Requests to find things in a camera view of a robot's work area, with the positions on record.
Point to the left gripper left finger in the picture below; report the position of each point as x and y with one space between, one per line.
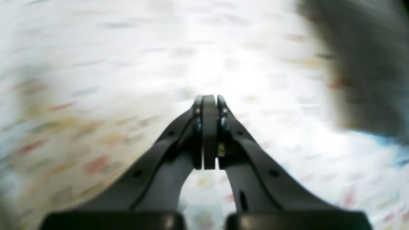
146 196

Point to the grey t-shirt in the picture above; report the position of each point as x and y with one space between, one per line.
370 44

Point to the terrazzo pattern tablecloth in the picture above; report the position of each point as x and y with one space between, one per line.
88 85

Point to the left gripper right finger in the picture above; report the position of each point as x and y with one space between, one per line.
265 195

